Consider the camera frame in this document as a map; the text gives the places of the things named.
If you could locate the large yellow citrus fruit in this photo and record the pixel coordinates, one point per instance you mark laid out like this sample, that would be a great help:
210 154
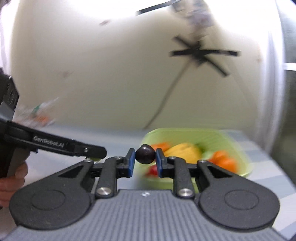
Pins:
187 151

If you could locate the green tomato back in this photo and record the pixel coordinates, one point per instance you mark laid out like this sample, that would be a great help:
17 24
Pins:
94 159

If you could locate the white power strip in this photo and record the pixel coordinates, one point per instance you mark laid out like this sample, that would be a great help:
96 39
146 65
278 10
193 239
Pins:
196 12

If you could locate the dark purple tomato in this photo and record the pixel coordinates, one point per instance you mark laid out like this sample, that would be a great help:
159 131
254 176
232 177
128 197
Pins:
145 154

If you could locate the black tape cross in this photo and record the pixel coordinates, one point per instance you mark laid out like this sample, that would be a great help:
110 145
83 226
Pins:
200 55

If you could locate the small orange tangerine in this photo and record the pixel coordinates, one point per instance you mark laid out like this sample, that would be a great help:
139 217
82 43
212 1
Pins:
164 146

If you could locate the black tape strip upper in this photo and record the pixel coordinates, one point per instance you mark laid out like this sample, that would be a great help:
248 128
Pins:
159 6

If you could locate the clear plastic snack bag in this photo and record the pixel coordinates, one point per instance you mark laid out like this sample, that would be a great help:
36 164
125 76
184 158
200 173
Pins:
38 116

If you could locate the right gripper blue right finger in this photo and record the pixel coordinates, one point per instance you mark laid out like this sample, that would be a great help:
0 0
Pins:
175 168

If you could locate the person's left hand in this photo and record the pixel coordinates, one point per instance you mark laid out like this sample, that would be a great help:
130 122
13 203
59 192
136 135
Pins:
9 185

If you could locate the frosted glass door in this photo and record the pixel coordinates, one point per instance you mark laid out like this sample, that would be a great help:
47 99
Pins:
284 147

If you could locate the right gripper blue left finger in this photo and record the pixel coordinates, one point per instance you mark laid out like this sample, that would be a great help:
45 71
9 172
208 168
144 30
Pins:
110 171

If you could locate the green plastic basket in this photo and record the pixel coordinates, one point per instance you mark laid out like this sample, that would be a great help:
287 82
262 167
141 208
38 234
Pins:
208 140

